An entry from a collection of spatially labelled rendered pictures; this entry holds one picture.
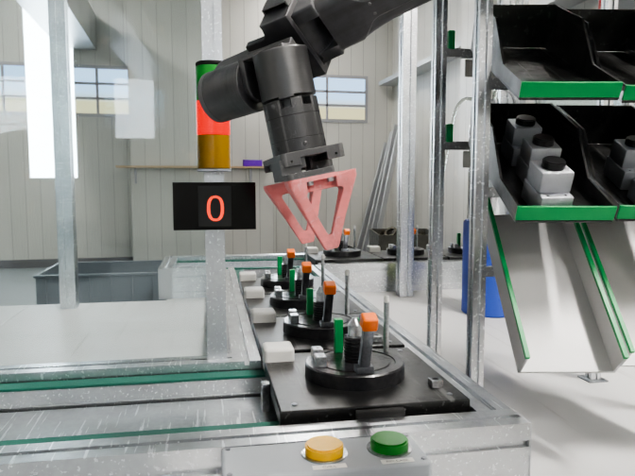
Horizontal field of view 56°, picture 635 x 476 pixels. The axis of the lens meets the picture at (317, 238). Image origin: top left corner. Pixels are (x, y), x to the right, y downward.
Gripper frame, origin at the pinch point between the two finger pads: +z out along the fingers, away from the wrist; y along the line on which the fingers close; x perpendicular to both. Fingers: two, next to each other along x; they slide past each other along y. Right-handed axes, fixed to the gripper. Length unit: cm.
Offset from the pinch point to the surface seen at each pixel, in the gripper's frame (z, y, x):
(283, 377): 20.1, -19.2, -3.9
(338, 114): -88, -844, 283
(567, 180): 0.8, -6.6, 36.3
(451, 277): 39, -130, 77
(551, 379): 41, -37, 49
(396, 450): 22.5, 5.2, 2.4
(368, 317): 12.4, -9.5, 6.7
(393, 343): 23.8, -31.6, 17.1
